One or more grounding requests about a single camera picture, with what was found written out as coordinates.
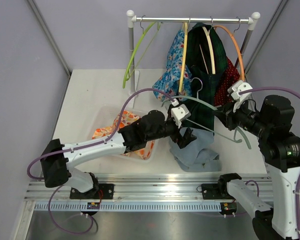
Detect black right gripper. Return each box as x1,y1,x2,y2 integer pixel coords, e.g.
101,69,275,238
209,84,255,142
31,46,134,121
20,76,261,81
213,95,271,137

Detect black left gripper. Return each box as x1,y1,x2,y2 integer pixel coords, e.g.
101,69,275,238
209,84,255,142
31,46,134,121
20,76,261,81
145,115,197,149

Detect light blue denim skirt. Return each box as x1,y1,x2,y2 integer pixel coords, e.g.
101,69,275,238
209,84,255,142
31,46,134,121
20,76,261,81
169,128,221,173

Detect pale green plastic hanger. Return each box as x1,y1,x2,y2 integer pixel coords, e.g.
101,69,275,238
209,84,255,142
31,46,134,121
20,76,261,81
162,77,252,150

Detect blue floral skirt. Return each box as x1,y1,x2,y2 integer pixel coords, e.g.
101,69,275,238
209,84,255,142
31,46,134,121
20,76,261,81
152,29,193,97

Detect orange floral white skirt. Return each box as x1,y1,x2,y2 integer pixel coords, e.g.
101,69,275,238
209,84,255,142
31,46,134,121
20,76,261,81
91,110,156,161

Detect lime green plastic hanger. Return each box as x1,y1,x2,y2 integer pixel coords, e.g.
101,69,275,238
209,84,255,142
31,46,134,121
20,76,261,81
122,16,162,93

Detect yellow plastic hanger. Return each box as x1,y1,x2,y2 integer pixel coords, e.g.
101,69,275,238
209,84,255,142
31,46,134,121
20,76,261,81
178,22,189,93

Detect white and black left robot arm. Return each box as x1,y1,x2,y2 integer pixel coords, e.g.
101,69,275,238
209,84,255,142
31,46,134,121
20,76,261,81
40,110,197,199

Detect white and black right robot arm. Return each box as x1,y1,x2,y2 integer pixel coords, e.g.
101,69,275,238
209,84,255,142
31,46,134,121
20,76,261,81
200,95,300,240

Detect red polka dot skirt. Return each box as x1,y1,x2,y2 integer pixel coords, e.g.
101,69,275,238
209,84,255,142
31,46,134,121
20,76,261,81
214,58,240,107

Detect dark green plaid skirt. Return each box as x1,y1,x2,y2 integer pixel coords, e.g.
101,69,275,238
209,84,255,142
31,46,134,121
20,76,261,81
184,23,228,130

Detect cream plastic hanger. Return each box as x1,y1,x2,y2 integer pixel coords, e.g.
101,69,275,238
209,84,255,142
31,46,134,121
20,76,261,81
197,22,216,75

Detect orange plastic hanger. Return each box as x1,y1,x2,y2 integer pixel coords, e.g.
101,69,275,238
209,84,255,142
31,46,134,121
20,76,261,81
213,24,246,82

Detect white plastic mesh basket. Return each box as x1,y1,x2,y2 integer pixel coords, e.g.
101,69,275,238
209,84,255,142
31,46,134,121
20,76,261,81
87,104,158,164

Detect metal clothes rack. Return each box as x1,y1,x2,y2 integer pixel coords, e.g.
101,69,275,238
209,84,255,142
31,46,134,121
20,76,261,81
122,10,261,94

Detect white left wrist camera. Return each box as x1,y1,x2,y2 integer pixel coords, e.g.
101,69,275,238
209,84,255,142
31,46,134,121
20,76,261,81
170,99,191,129

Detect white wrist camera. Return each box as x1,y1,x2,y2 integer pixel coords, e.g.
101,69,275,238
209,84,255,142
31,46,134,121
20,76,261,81
227,80,253,113
170,99,191,129

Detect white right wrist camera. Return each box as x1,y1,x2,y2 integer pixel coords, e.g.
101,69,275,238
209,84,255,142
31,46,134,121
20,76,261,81
227,80,253,113

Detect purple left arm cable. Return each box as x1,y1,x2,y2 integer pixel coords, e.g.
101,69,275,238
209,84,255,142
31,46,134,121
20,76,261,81
26,87,178,235

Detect aluminium mounting rail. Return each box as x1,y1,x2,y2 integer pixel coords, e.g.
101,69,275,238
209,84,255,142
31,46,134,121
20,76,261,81
24,174,273,213

